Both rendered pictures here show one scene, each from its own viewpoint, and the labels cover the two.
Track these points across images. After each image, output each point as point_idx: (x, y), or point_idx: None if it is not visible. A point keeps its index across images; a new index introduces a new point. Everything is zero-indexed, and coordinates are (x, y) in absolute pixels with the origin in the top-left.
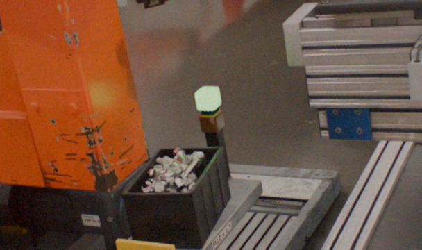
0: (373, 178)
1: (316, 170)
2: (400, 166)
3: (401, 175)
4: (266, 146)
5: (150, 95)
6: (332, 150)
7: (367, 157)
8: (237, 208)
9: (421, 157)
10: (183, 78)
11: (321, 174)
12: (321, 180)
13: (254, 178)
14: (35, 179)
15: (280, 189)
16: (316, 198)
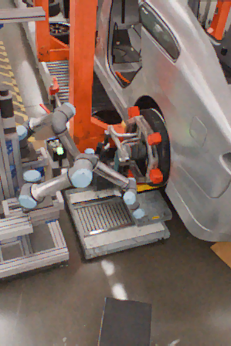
0: (53, 222)
1: (93, 252)
2: (50, 231)
3: (49, 231)
4: (137, 277)
5: None
6: (110, 285)
7: (93, 285)
8: (49, 160)
9: (49, 242)
10: None
11: (90, 251)
12: (87, 248)
13: (109, 241)
14: None
15: (96, 239)
16: (81, 239)
